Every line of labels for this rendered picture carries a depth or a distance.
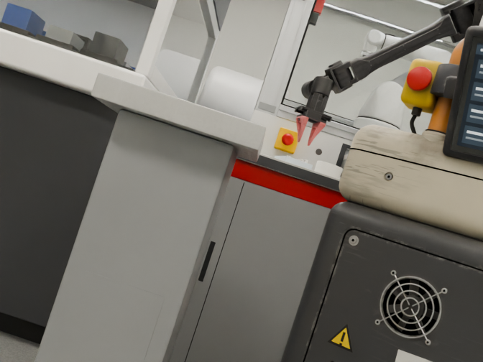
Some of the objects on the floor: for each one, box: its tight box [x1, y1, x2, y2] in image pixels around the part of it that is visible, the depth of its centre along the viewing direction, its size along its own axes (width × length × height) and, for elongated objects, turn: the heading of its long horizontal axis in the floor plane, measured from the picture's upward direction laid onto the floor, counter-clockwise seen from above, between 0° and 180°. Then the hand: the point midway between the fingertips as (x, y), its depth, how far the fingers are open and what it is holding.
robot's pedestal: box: [35, 73, 266, 362], centre depth 108 cm, size 30×30×76 cm
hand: (304, 141), depth 180 cm, fingers open, 3 cm apart
